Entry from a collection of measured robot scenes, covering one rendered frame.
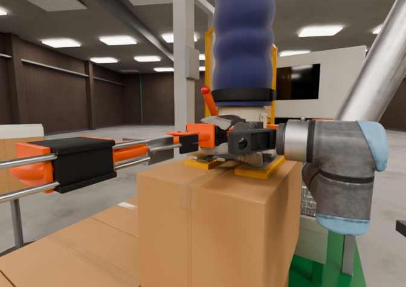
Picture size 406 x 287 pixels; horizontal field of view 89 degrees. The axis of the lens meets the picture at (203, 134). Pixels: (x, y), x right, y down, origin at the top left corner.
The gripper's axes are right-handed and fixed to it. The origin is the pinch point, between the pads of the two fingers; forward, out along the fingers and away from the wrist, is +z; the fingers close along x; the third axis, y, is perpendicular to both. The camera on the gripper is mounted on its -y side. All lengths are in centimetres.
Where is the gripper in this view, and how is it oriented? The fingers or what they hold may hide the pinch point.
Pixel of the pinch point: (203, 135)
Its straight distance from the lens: 54.2
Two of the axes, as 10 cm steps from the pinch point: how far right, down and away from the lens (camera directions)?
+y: 5.1, -1.0, 8.5
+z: -8.6, -0.6, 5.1
